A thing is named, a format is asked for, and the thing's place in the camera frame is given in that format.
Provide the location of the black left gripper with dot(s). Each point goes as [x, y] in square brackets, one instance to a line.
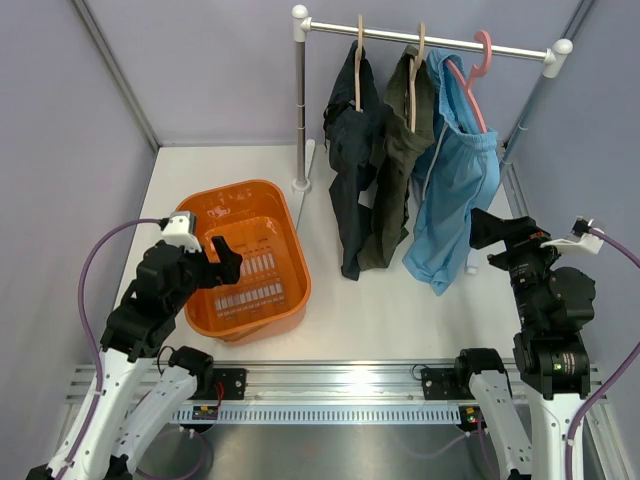
[226, 269]

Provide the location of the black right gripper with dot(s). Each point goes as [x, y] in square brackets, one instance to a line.
[521, 234]

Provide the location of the light blue shorts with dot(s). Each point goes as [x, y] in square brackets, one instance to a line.
[458, 173]

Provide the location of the olive green shorts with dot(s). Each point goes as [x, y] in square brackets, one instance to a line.
[403, 144]

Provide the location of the navy blue shorts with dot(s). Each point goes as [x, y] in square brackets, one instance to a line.
[353, 121]

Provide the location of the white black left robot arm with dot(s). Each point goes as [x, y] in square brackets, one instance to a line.
[109, 437]

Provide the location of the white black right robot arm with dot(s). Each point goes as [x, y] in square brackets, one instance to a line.
[553, 305]

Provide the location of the orange plastic laundry basket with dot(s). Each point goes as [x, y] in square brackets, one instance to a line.
[275, 285]

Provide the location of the metal clothes rack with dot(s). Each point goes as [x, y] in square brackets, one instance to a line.
[383, 50]

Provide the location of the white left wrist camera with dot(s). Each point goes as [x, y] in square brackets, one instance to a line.
[178, 230]

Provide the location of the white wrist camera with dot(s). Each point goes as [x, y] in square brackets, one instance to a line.
[178, 230]
[582, 239]

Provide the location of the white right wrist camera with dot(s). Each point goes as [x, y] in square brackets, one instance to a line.
[582, 239]

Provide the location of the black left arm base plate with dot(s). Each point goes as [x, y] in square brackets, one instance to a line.
[227, 383]

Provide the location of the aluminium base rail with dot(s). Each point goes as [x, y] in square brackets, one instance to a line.
[291, 383]

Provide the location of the white slotted cable duct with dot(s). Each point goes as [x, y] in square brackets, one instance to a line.
[319, 415]

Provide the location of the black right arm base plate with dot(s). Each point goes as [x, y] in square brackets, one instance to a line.
[446, 384]

